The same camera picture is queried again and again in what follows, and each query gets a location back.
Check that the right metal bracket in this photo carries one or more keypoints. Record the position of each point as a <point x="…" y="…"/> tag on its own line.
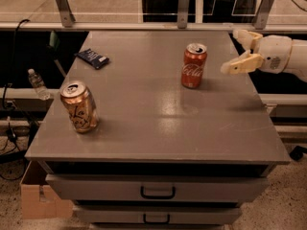
<point x="261" y="18"/>

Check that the gold LaCroix can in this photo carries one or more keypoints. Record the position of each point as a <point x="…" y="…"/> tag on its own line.
<point x="80" y="106"/>

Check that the clear plastic water bottle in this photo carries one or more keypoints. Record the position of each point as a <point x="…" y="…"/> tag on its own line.
<point x="38" y="85"/>

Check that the left metal bracket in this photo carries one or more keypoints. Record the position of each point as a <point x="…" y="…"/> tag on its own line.
<point x="66" y="16"/>

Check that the green handled tool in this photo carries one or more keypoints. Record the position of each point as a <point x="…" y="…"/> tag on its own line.
<point x="53" y="48"/>

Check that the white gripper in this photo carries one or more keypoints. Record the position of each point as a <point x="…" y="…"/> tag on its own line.
<point x="274" y="54"/>

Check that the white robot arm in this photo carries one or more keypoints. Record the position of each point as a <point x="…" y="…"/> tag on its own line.
<point x="297" y="62"/>

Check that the middle metal bracket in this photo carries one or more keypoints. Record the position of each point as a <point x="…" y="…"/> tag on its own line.
<point x="182" y="13"/>

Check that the cardboard box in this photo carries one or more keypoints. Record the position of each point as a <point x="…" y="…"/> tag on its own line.
<point x="38" y="199"/>

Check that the grey drawer cabinet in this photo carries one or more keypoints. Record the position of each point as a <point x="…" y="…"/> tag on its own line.
<point x="150" y="124"/>

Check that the metal bracket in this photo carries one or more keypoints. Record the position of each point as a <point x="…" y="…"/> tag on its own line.
<point x="261" y="18"/>
<point x="182" y="13"/>
<point x="66" y="16"/>

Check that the blue snack bag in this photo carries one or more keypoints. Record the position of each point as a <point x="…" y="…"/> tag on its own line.
<point x="94" y="59"/>

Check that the red coke can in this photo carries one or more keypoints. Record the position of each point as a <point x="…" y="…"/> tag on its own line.
<point x="194" y="59"/>

